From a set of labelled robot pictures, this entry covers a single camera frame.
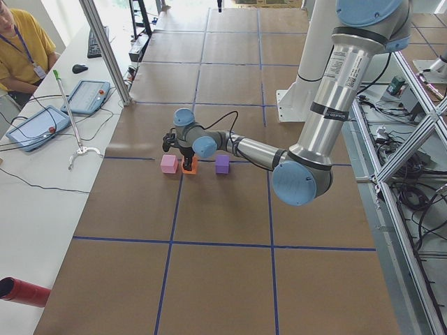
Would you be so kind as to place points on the pink foam block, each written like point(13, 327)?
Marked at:
point(169, 164)

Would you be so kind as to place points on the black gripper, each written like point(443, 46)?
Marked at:
point(186, 152)

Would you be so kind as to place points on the black keyboard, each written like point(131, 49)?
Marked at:
point(93, 48)

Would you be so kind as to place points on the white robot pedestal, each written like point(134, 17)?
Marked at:
point(297, 97)

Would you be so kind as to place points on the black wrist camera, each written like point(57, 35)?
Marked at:
point(169, 140)

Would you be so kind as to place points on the aluminium frame post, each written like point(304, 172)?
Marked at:
point(95, 23)

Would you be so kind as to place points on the black computer mouse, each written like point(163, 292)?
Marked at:
point(79, 68)

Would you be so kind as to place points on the brown paper table mat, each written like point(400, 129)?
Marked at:
point(157, 253)

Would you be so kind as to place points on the blue teach pendant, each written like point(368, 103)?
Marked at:
point(38, 129)
point(88, 96)

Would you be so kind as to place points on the orange foam block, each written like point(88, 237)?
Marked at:
point(195, 167)

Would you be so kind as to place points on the person in yellow shirt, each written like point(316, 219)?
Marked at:
point(27, 54)

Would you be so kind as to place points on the far blue teach pendant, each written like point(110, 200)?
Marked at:
point(88, 96)

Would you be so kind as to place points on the red cylinder tube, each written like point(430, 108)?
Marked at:
point(22, 292)

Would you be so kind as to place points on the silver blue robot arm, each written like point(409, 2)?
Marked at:
point(342, 39)

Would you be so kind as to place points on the silver reacher grabber tool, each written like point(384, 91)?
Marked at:
point(82, 150)

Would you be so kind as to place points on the near blue teach pendant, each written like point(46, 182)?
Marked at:
point(38, 129)

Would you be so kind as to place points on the aluminium side frame rail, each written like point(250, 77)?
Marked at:
point(396, 135)

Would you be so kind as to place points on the purple foam block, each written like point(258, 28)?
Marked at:
point(222, 164)

